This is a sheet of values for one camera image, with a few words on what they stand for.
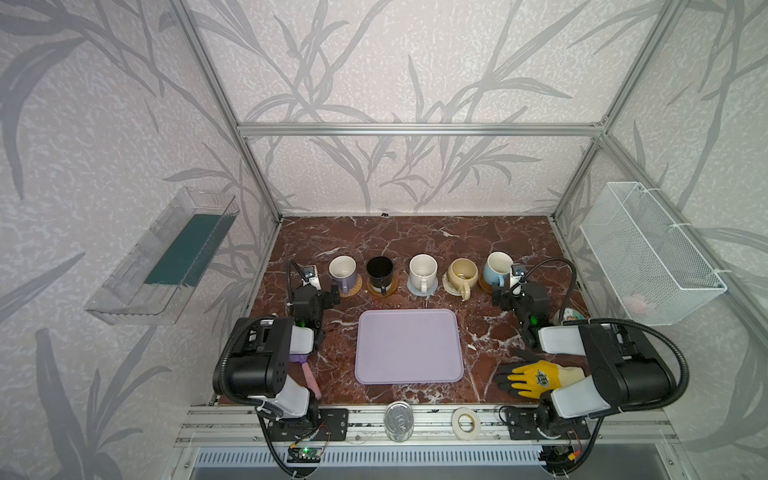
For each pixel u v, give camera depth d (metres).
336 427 0.73
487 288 0.99
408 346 0.89
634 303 0.73
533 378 0.79
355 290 0.98
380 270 0.93
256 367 0.45
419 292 0.93
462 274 1.00
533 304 0.70
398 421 0.69
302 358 0.83
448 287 0.98
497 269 0.92
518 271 0.81
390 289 0.97
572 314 0.85
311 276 0.81
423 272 0.99
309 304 0.72
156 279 0.63
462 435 0.72
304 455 0.72
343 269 0.98
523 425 0.73
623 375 0.44
